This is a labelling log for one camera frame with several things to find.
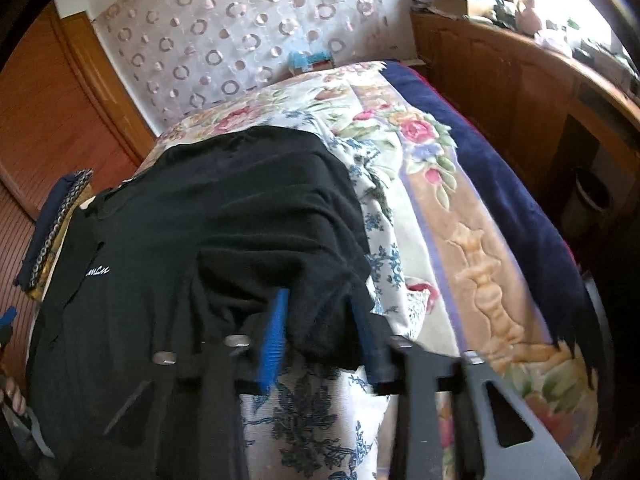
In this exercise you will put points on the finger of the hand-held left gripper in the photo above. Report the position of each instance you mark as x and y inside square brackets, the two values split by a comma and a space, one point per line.
[7, 320]

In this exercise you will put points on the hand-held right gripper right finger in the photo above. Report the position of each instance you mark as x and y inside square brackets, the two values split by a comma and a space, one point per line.
[371, 355]

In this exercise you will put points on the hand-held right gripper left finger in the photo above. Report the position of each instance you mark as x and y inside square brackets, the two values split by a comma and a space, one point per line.
[273, 345]

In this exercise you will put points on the black shirt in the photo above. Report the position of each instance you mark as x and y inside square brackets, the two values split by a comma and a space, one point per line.
[225, 210]

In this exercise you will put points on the floral blanket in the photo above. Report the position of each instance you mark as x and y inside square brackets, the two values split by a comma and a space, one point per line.
[480, 270]

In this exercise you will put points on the wooden wardrobe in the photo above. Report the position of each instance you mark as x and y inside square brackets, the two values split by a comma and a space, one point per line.
[50, 110]

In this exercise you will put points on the navy blue blanket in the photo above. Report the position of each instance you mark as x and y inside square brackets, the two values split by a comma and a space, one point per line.
[500, 170]

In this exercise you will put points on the grey trash bin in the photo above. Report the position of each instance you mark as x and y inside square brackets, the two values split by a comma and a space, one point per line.
[585, 205]

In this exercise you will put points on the cardboard box with blue packets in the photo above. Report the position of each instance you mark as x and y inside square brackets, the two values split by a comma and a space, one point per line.
[310, 61]

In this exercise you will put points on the wooden desk cabinet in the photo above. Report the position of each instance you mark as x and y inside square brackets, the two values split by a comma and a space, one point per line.
[500, 75]

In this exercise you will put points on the flat cardboard box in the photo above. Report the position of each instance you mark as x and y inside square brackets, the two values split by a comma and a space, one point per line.
[465, 6]

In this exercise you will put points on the circle patterned wall cloth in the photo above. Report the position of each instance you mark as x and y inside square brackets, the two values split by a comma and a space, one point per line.
[225, 35]

